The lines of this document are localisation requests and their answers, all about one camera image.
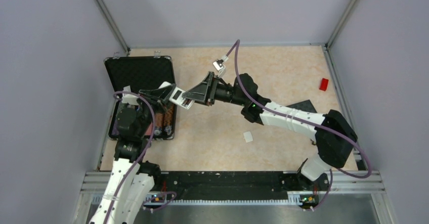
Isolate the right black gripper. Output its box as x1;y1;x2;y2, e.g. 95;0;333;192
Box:
183;72;247;107

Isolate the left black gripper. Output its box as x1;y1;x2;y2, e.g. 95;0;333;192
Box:
137;83;178;137

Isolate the white remote control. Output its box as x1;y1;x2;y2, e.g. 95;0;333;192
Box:
159;81;195;110

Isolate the white battery cover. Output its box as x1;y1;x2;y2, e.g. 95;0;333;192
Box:
243;131;253;143

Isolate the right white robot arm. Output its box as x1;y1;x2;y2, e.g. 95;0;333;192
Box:
182;72;357;190

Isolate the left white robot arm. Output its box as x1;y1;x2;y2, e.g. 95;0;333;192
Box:
89;82;177;223

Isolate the black poker chip case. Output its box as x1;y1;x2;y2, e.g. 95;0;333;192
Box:
104;55;177;140

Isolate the dark grey studded baseplate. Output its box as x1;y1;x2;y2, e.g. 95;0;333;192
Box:
288;100;317;113

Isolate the red toy brick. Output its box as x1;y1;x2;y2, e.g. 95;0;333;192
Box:
319;78;329;92

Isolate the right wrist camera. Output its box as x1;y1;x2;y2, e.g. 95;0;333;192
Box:
212;56;229;78

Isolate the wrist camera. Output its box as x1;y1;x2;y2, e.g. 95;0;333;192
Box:
121;85;139;106
212;56;229;78

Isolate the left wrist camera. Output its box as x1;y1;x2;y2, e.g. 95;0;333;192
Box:
121;85;139;106

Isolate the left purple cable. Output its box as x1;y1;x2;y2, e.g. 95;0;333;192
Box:
103;91;156;224

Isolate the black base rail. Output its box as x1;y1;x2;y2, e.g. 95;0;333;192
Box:
144;171;330;209

